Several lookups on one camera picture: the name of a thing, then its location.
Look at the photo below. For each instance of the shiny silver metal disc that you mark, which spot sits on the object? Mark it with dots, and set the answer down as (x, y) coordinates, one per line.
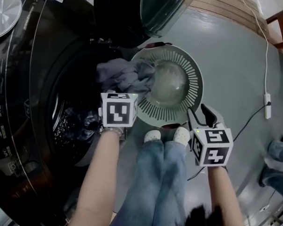
(5, 17)

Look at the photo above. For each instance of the black washing machine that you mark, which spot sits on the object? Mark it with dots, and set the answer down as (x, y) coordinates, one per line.
(39, 94)

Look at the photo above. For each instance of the grey laundry basket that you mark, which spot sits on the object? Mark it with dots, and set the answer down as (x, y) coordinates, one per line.
(192, 72)

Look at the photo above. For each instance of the round black washing machine door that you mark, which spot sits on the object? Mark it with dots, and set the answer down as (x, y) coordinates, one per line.
(127, 16)

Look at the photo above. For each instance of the person's left forearm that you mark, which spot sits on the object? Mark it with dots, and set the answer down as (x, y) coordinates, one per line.
(96, 178)

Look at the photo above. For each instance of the wooden slat platform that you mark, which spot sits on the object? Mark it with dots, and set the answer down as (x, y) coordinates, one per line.
(230, 11)

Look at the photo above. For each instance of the white perforated shoe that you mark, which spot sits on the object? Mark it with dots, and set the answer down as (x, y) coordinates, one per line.
(152, 135)
(181, 134)

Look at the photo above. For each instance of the person's right forearm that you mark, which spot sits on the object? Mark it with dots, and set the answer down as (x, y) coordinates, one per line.
(224, 200)

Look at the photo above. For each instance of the person's legs in blue jeans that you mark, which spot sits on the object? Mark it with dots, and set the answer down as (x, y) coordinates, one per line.
(157, 181)

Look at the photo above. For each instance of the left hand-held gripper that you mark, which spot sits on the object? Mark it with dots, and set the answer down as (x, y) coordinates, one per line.
(117, 111)

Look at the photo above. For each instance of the white power strip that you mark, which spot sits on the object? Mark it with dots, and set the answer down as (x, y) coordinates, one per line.
(267, 106)

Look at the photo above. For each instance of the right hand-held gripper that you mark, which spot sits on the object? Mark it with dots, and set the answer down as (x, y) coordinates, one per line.
(212, 148)

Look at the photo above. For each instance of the dark grey garment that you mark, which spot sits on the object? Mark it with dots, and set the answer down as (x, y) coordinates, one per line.
(124, 74)

